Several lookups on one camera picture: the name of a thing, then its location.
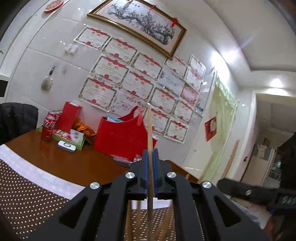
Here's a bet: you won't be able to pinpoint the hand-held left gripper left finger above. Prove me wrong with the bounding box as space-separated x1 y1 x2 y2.
28 149 148 241

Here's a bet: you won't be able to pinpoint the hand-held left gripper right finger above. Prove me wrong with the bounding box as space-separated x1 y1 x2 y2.
153 148 270 241

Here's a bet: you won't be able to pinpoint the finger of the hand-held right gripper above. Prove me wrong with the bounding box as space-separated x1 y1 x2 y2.
217 177 282 206

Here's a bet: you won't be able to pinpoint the single wooden chopstick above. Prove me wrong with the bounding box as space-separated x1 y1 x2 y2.
147 103 153 241

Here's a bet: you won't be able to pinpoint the pile of wooden chopsticks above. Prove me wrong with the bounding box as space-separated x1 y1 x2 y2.
126 200 174 241

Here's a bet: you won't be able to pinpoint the person's right hand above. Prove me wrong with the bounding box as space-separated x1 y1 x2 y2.
262 214 285 241

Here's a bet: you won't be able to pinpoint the dark snack packets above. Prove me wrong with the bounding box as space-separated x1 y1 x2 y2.
113 155 141 167

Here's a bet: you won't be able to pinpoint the red felt bag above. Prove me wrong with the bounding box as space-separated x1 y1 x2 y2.
94 106 159 163

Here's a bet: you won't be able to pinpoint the red diamond door decoration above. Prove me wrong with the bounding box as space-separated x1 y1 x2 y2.
204 117 218 142

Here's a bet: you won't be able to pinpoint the green tray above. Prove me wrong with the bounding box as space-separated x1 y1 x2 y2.
38 125 85 151

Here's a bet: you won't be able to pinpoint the orange snack packets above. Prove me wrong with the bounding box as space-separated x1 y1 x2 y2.
73 119 96 139

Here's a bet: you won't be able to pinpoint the white card box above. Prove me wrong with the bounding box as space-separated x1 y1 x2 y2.
69 129 84 142

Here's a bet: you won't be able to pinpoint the green door curtain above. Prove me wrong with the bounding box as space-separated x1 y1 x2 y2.
201 75 238 183

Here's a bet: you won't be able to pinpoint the white flat device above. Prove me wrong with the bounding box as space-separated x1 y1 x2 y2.
57 140 77 153

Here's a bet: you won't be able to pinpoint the red white small packets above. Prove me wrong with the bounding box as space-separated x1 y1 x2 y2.
54 130 71 140

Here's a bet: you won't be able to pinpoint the small red gift bag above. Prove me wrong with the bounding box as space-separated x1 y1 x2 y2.
58 101 82 134

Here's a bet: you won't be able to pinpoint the brown polka dot tablecloth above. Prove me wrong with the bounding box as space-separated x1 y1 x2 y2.
0 159 201 241

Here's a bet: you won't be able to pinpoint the black jacket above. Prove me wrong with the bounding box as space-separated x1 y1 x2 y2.
0 102 38 145

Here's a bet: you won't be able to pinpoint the framed blossom painting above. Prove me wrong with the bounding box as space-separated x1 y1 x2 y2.
87 0 187 59

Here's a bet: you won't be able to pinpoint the small wall photo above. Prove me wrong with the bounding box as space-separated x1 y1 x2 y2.
195 98 206 116

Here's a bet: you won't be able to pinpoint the group of wall certificates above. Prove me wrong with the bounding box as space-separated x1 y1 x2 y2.
74 27 207 144

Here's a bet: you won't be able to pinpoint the white double wall switch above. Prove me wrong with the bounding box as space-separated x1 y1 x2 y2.
65 44 78 55

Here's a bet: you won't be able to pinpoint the round red wall ornament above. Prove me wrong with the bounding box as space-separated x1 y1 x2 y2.
43 0 64 13

